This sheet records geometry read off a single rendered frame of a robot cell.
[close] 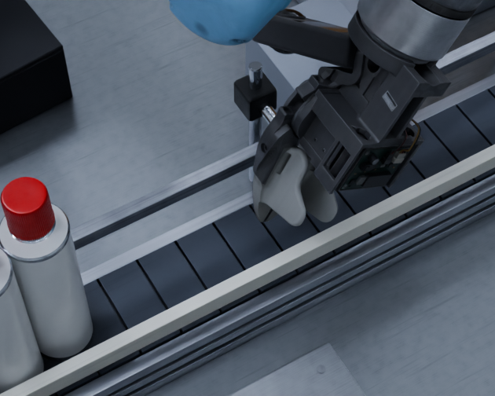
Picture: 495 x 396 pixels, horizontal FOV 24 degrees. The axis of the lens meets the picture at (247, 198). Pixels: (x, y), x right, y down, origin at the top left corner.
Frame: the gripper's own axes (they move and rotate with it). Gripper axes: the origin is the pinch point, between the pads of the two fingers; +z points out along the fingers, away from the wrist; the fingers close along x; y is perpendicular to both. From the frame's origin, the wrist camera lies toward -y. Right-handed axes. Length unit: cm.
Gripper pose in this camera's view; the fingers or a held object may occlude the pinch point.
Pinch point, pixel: (264, 203)
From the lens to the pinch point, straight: 97.1
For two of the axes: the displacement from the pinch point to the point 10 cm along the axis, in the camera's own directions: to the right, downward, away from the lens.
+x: 7.5, -0.8, 6.6
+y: 5.1, 7.1, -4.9
